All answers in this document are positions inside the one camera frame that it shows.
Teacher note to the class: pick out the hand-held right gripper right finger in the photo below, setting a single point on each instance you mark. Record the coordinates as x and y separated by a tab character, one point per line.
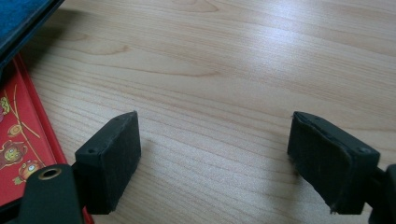
330	161

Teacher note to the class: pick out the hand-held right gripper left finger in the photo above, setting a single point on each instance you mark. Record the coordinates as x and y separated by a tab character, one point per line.
109	161

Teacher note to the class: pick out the red picture book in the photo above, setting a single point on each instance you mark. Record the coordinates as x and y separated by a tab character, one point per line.
18	118

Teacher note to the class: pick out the dark blue picture book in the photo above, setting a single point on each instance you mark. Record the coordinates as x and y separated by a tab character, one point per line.
18	18

